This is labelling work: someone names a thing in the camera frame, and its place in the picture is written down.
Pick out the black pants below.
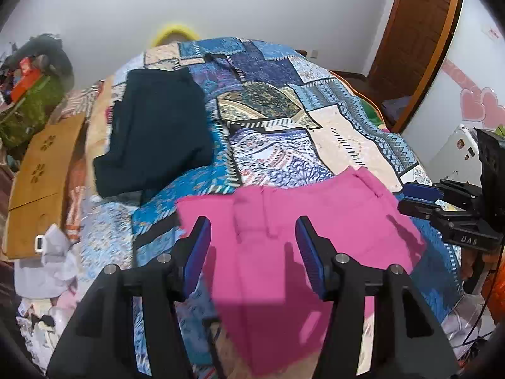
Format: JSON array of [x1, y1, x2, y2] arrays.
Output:
[[93, 68, 216, 198]]

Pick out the orange box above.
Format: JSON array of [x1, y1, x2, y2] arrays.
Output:
[[10, 58, 42, 101]]

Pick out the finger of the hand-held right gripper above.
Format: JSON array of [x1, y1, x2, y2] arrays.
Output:
[[403, 183, 444, 202], [398, 199, 450, 224]]

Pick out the grey plush toy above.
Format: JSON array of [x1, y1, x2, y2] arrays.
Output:
[[8, 33, 74, 87]]

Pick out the white nightstand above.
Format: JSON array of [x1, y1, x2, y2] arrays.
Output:
[[428, 124, 484, 184]]

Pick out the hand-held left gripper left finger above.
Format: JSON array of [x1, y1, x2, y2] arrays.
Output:
[[46, 216, 212, 379]]

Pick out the yellow foam tube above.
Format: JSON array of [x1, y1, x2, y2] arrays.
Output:
[[152, 24, 200, 47]]

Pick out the patchwork blanket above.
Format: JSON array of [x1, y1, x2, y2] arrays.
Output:
[[79, 36, 462, 379]]

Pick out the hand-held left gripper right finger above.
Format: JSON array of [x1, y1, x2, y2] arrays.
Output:
[[295, 216, 460, 379]]

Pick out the striped cloth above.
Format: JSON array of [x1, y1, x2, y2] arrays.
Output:
[[51, 83, 104, 124]]

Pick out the brown wooden door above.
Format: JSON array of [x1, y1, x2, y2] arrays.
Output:
[[371, 0, 450, 85]]

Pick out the white sliding door with hearts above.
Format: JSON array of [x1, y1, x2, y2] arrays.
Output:
[[402, 0, 505, 190]]

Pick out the purple cloth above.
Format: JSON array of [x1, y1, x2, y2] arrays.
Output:
[[381, 97, 413, 121]]

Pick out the pink pants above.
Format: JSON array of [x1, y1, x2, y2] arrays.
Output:
[[176, 166, 427, 377]]

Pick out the pile of white papers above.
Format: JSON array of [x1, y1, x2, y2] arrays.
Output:
[[14, 225, 87, 368]]

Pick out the green fabric bag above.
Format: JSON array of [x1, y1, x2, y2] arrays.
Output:
[[0, 75, 66, 151]]

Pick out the wooden lap desk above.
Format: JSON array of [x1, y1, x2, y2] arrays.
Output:
[[2, 114, 86, 260]]

